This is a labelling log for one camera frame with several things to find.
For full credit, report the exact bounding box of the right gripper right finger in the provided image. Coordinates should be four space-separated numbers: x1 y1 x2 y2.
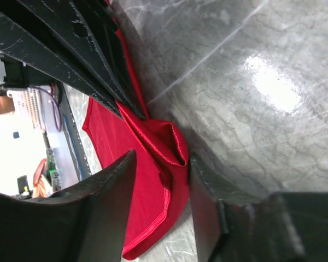
189 153 328 261

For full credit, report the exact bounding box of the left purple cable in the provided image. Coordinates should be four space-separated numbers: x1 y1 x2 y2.
30 85 63 133

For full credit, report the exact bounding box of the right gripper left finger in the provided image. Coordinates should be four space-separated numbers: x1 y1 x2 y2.
0 150 137 261

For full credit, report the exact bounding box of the red cloth napkin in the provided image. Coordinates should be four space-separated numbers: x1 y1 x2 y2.
81 0 192 261

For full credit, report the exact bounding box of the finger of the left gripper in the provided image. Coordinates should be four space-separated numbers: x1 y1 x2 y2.
5 1 145 120
0 12 121 117

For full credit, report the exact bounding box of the aluminium frame rail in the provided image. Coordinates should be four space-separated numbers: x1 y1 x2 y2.
40 81 92 181

